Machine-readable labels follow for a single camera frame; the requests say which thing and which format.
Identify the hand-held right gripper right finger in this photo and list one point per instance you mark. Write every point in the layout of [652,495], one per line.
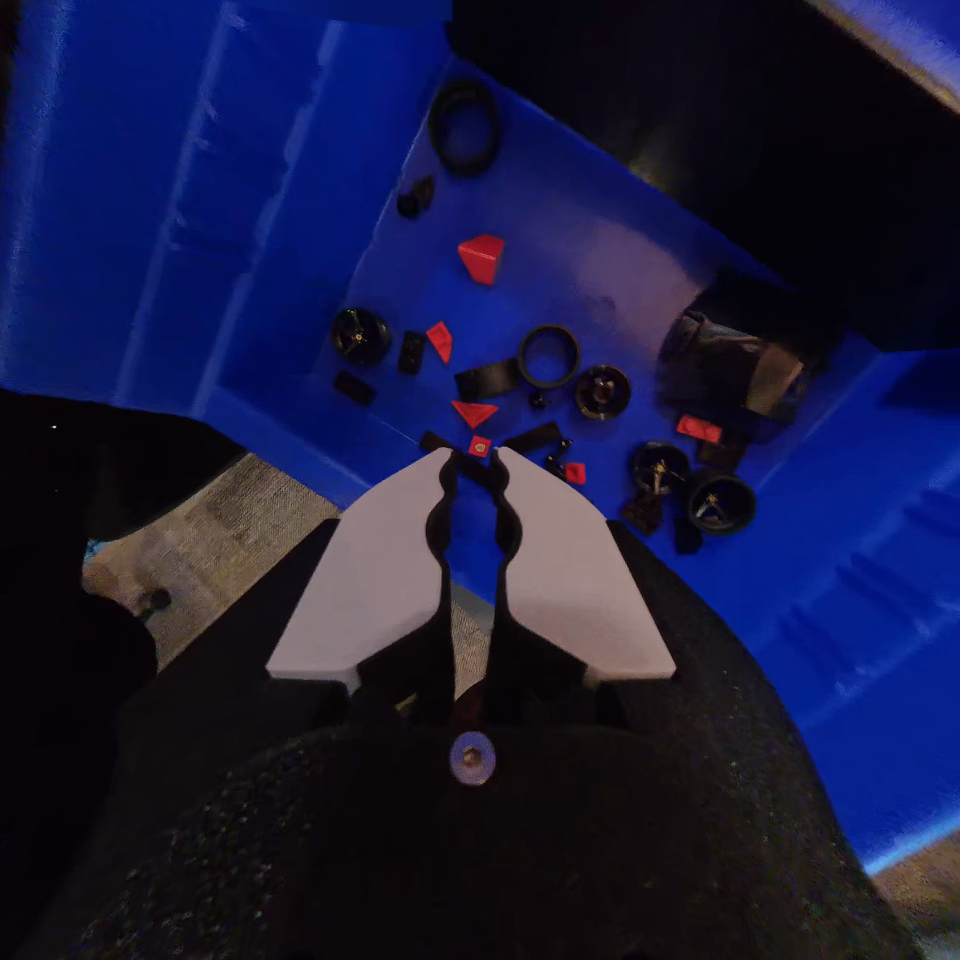
[585,585]

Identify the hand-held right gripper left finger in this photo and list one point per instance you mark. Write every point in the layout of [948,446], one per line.
[368,585]

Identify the small red square lego piece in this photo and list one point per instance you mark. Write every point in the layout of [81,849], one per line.
[480,446]

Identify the blue plastic bin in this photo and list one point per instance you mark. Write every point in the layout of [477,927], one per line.
[630,270]

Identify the pile of lego pieces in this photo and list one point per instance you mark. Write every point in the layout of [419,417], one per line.
[480,258]

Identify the crumpled plastic bag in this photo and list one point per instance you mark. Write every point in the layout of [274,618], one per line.
[720,353]

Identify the black bin divider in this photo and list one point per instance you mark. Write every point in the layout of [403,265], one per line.
[675,135]

